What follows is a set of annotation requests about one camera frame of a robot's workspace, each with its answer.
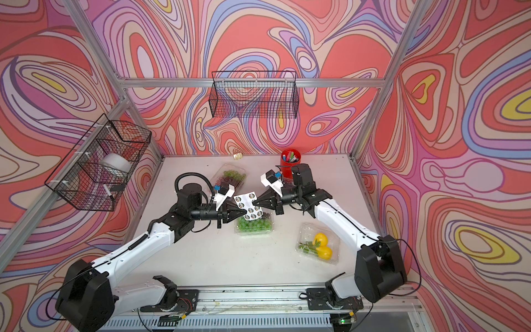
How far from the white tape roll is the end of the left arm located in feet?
1.26

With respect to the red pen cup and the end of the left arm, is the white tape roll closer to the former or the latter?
the end of the left arm

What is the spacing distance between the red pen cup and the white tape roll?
664 millimetres

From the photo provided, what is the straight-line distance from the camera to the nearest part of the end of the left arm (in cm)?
66

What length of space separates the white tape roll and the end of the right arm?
482mm

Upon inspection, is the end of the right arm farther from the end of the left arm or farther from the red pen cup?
the red pen cup

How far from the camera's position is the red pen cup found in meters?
1.04

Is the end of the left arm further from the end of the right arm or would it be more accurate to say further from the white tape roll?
the white tape roll

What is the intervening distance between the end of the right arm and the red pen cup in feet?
1.29

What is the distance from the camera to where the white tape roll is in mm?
736

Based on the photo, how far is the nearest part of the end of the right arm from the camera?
657mm
